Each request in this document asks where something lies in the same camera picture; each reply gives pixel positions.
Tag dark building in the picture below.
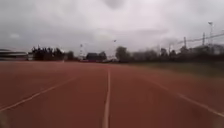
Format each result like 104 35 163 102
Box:
85 51 108 63

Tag row of trees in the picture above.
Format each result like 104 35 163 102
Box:
115 44 224 64

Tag group of dark trees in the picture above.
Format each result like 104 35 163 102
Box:
31 46 75 62

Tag low grey building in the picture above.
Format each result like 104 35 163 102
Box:
0 48 30 62

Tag floodlight pole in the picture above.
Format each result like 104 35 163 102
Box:
207 21 215 46

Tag overhead wires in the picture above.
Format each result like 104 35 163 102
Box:
176 32 224 45

